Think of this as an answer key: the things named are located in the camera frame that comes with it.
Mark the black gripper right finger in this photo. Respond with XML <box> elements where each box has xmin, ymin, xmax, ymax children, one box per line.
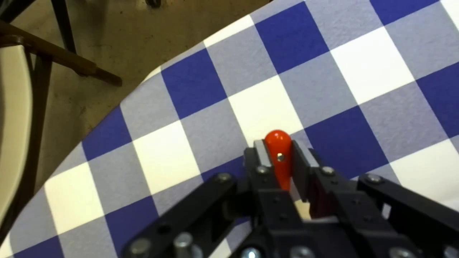
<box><xmin>291</xmin><ymin>142</ymin><xmax>459</xmax><ymax>258</ymax></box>

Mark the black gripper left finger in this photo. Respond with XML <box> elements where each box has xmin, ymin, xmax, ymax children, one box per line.
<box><xmin>120</xmin><ymin>141</ymin><xmax>288</xmax><ymax>258</ymax></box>

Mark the spoon with orange handle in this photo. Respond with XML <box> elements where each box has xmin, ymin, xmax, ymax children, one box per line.
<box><xmin>262</xmin><ymin>128</ymin><xmax>294</xmax><ymax>194</ymax></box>

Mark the blue white checkered tablecloth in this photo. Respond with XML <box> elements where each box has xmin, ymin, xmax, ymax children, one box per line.
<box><xmin>0</xmin><ymin>0</ymin><xmax>459</xmax><ymax>258</ymax></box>

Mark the white curved panel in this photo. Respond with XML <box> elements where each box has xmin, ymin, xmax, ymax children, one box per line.
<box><xmin>0</xmin><ymin>45</ymin><xmax>34</xmax><ymax>227</ymax></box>

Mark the dark wooden chair frame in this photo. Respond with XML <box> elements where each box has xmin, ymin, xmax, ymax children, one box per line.
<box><xmin>0</xmin><ymin>0</ymin><xmax>123</xmax><ymax>241</ymax></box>

